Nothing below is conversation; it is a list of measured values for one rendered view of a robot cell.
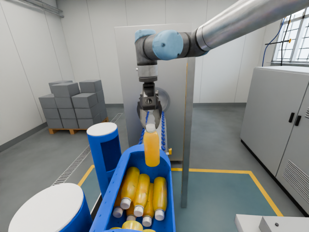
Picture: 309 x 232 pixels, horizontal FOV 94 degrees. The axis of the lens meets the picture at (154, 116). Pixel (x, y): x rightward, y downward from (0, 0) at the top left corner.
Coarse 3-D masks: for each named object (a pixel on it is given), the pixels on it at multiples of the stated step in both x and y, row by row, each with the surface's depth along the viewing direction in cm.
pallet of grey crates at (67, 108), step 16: (96, 80) 363; (48, 96) 331; (64, 96) 317; (80, 96) 319; (96, 96) 349; (48, 112) 337; (64, 112) 333; (80, 112) 329; (96, 112) 350; (48, 128) 354; (64, 128) 350; (80, 128) 345
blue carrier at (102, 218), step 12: (132, 156) 77; (144, 156) 77; (120, 168) 62; (144, 168) 80; (156, 168) 79; (168, 168) 79; (120, 180) 54; (168, 180) 75; (108, 192) 53; (168, 192) 69; (108, 204) 46; (168, 204) 64; (96, 216) 46; (108, 216) 42; (168, 216) 60; (96, 228) 41; (108, 228) 57; (144, 228) 63; (156, 228) 61; (168, 228) 56
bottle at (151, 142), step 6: (150, 132) 58; (156, 132) 60; (144, 138) 60; (150, 138) 58; (156, 138) 59; (144, 144) 61; (150, 144) 59; (156, 144) 60; (144, 150) 62; (150, 150) 60; (156, 150) 61; (150, 156) 61; (156, 156) 62; (150, 162) 62; (156, 162) 63
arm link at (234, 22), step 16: (240, 0) 31; (256, 0) 28; (272, 0) 26; (288, 0) 25; (304, 0) 24; (224, 16) 34; (240, 16) 31; (256, 16) 29; (272, 16) 28; (192, 32) 44; (208, 32) 39; (224, 32) 36; (240, 32) 34; (192, 48) 45; (208, 48) 43
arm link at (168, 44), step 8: (160, 32) 39; (168, 32) 37; (176, 32) 38; (144, 40) 45; (152, 40) 41; (160, 40) 37; (168, 40) 37; (176, 40) 38; (184, 40) 42; (144, 48) 45; (152, 48) 41; (160, 48) 38; (168, 48) 38; (176, 48) 39; (184, 48) 43; (152, 56) 44; (160, 56) 41; (168, 56) 39; (176, 56) 40; (184, 56) 46
